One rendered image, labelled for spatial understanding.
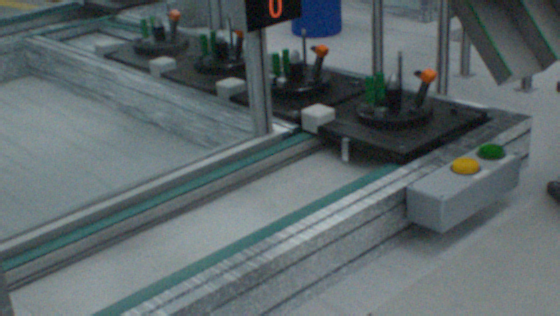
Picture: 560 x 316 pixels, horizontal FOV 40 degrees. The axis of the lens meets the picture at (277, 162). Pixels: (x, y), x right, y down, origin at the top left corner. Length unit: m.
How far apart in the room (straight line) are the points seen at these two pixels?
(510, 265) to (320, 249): 0.29
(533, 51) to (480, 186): 0.46
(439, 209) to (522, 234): 0.17
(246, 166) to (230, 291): 0.37
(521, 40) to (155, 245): 0.85
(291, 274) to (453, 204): 0.28
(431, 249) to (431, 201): 0.09
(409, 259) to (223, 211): 0.30
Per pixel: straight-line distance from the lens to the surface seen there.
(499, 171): 1.26
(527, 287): 1.15
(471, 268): 1.18
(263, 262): 1.01
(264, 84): 1.36
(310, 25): 2.31
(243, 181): 1.31
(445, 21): 1.54
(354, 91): 1.55
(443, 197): 1.16
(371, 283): 1.14
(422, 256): 1.20
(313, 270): 1.08
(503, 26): 1.61
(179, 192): 1.24
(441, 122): 1.39
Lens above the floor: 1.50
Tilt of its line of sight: 25 degrees down
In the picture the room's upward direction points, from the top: 4 degrees counter-clockwise
